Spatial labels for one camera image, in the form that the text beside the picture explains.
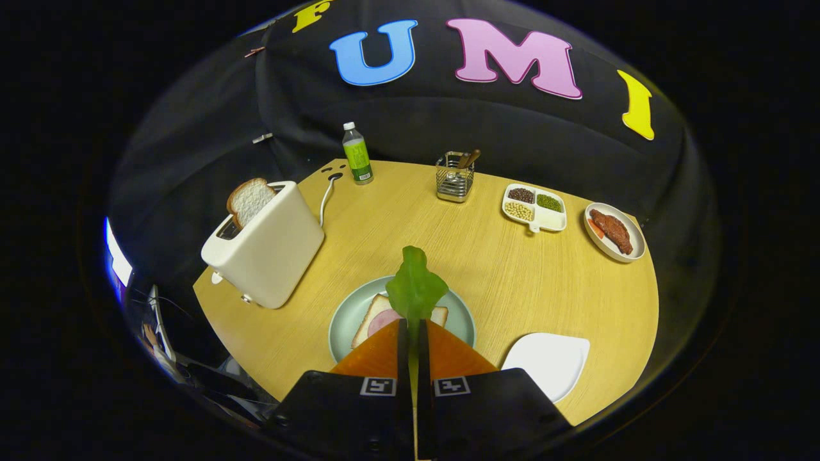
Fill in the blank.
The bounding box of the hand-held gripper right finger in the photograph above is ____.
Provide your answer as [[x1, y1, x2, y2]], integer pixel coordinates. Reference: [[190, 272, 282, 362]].
[[416, 318, 574, 461]]

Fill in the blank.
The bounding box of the black backdrop cloth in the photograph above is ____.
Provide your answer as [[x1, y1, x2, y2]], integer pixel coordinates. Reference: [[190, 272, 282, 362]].
[[106, 0, 721, 385]]

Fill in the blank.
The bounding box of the white toaster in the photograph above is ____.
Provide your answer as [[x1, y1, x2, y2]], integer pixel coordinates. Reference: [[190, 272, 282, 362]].
[[201, 181, 325, 310]]

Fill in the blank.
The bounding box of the white toaster cable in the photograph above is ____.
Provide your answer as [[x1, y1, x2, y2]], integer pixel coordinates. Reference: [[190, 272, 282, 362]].
[[318, 174, 340, 228]]

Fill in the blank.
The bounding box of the brown meat piece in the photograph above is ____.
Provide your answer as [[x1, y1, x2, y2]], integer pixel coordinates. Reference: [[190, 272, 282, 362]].
[[589, 209, 634, 255]]

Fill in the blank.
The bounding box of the white leaf-shaped plate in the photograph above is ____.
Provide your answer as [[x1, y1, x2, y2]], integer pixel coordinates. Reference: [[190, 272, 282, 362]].
[[501, 332, 591, 403]]

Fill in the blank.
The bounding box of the round white plate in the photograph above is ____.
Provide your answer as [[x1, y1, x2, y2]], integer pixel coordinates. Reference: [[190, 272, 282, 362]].
[[584, 202, 646, 264]]

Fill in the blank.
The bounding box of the green label plastic bottle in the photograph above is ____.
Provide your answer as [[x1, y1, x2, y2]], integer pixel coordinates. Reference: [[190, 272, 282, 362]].
[[341, 122, 375, 186]]

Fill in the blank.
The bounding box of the metal wire utensil holder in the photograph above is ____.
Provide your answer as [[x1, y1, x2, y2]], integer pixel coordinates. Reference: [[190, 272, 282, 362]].
[[436, 151, 476, 204]]

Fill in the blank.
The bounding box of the bread slice under ham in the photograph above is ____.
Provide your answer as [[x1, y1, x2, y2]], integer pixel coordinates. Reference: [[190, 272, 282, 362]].
[[350, 293, 449, 350]]

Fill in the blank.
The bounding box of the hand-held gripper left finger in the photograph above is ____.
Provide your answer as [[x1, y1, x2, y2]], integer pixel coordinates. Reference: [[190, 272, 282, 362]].
[[266, 318, 414, 461]]

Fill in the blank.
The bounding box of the white divided dish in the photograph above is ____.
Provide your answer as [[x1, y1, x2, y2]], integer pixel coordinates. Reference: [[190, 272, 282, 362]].
[[501, 183, 568, 234]]

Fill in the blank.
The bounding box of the pale green round plate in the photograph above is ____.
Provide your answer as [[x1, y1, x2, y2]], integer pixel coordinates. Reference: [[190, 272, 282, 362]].
[[328, 275, 477, 364]]

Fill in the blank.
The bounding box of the pink ham slice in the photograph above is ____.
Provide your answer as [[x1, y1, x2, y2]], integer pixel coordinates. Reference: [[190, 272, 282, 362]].
[[367, 308, 404, 338]]

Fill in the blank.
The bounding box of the toasted bread slice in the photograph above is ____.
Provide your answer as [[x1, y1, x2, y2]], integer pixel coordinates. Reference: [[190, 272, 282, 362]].
[[226, 177, 277, 229]]

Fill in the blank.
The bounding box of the green lettuce leaf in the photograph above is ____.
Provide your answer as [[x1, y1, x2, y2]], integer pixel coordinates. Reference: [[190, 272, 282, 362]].
[[385, 245, 450, 410]]

